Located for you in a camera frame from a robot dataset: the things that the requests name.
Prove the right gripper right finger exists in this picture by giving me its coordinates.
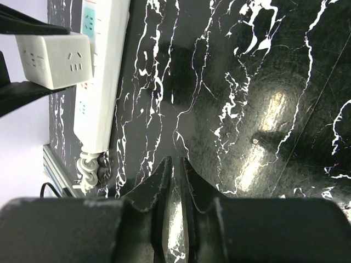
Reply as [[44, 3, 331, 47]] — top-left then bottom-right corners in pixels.
[[180, 158, 350, 262]]

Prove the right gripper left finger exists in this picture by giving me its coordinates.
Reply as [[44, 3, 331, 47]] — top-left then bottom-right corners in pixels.
[[1, 157, 172, 262]]

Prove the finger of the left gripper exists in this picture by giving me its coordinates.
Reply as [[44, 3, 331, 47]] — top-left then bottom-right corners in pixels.
[[0, 4, 70, 35], [0, 52, 66, 117]]

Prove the white coiled strip cord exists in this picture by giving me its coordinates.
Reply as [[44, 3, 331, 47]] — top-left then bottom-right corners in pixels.
[[73, 150, 109, 194]]

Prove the white cube socket adapter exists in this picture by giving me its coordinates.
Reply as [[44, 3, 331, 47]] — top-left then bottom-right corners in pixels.
[[15, 32, 93, 90]]

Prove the white multicolour power strip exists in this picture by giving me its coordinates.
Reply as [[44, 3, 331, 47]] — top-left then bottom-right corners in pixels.
[[73, 0, 130, 154]]

